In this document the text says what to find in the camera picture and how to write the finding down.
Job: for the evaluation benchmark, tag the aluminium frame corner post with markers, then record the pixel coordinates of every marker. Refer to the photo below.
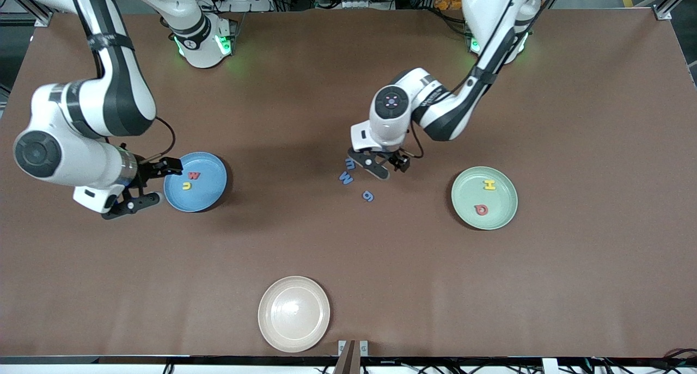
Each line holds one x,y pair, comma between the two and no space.
661,12
43,19

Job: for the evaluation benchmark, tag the pink foam letter Q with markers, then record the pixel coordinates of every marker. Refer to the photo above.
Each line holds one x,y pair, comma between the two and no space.
481,209

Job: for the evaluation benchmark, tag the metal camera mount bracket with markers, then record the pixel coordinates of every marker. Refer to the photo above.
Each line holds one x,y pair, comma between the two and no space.
353,363

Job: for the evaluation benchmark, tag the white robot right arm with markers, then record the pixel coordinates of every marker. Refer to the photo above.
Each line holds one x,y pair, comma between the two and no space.
81,164

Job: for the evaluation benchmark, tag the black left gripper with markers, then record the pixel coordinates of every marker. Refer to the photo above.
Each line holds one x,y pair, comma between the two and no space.
401,160

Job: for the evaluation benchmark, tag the beige round plate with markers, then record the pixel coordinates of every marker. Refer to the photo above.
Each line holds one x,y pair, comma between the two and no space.
294,314

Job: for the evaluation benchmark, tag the blue round plate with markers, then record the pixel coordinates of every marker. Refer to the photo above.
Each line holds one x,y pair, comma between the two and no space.
207,191

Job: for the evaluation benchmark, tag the green round plate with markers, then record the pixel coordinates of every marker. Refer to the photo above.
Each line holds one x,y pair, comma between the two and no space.
468,200

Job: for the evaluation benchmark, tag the blue foam capital M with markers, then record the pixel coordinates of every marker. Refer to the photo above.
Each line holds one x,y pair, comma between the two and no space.
346,178

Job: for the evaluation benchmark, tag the blue foam small m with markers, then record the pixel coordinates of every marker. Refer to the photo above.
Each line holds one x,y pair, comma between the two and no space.
350,164

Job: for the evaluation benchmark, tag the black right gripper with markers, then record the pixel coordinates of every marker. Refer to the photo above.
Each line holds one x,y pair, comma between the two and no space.
146,170

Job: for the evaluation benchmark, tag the white table frame rail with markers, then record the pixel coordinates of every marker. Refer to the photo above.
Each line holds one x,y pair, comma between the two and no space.
81,370

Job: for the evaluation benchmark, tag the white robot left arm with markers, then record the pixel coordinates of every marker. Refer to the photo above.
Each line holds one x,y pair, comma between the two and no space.
389,132

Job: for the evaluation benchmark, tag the small white power strip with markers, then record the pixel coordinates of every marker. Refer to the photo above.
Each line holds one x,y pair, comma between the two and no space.
359,2

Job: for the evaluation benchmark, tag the yellow foam letter H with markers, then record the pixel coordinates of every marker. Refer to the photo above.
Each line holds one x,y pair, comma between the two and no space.
489,185

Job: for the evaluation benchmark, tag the blue foam letter g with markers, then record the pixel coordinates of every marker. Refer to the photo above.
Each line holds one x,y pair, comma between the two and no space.
368,196

